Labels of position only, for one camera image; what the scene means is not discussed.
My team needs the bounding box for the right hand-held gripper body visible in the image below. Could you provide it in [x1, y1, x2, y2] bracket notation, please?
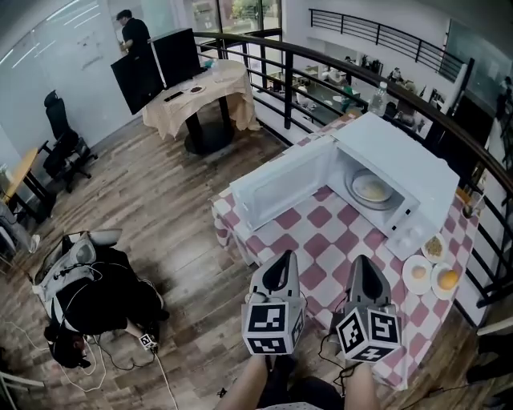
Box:
[335, 296, 403, 364]

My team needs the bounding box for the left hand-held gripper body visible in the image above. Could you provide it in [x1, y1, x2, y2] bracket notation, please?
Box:
[240, 284, 306, 356]

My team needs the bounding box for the white plate of food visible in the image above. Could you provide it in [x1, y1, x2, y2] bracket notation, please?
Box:
[351, 168, 395, 203]

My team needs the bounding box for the white microwave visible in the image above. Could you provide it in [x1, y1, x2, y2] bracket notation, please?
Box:
[228, 111, 461, 261]

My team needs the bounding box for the person's left forearm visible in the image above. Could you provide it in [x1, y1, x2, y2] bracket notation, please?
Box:
[225, 353, 269, 410]

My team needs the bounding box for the person's right forearm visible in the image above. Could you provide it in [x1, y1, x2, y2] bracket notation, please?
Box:
[342, 361, 381, 410]

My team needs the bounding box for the white plate with bun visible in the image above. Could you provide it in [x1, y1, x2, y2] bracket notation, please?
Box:
[402, 254, 434, 296]

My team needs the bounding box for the white plate with orange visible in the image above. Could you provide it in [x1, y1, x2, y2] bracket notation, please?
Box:
[430, 262, 463, 301]

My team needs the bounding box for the white plate with nuts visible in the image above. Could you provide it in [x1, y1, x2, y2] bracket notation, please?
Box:
[421, 232, 448, 265]

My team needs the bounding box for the red white checkered tablecloth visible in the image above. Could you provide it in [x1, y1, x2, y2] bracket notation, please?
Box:
[209, 111, 481, 392]

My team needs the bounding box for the orange fruit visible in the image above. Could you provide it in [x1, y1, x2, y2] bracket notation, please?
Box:
[437, 269, 459, 291]

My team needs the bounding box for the person's dark clothing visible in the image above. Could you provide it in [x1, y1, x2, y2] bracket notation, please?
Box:
[258, 354, 346, 410]

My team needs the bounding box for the glass with straw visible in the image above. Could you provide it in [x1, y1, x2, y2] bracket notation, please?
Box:
[461, 190, 487, 219]

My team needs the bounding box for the black railing with wooden handrail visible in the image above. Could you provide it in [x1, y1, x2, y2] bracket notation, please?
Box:
[192, 30, 513, 309]

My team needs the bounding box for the beige tablecloth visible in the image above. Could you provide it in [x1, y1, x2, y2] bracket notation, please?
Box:
[141, 58, 262, 141]

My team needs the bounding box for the clear plastic water bottle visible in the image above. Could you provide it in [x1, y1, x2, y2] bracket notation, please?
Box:
[368, 81, 390, 118]

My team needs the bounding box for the grey backpack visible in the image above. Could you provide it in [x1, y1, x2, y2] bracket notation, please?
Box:
[32, 227, 123, 309]

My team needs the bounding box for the clear plastic container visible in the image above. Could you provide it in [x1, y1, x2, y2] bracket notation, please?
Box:
[209, 65, 234, 84]

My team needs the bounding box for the black flat monitor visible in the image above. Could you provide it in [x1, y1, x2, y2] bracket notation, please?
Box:
[110, 51, 166, 117]

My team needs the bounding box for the black large screen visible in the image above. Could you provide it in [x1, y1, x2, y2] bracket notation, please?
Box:
[151, 27, 202, 90]

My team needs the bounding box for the black office chair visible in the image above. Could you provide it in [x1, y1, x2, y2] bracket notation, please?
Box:
[41, 89, 99, 194]

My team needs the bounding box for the black metal balcony railing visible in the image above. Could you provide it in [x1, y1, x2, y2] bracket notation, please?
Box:
[308, 8, 476, 83]

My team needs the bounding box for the round wooden table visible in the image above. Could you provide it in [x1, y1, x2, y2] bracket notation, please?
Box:
[0, 147, 58, 225]

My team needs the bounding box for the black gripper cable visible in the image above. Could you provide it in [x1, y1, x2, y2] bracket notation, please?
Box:
[317, 295, 353, 388]

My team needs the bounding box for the white floor cable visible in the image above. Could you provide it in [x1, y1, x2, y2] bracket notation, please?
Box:
[0, 320, 180, 410]

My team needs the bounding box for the black table pedestal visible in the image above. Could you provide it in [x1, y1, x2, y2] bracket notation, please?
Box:
[184, 94, 236, 156]

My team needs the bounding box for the black floor cable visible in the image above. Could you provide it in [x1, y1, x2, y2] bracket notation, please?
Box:
[95, 338, 158, 372]

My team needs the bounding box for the dark wall board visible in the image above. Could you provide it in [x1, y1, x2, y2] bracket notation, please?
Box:
[443, 18, 513, 107]

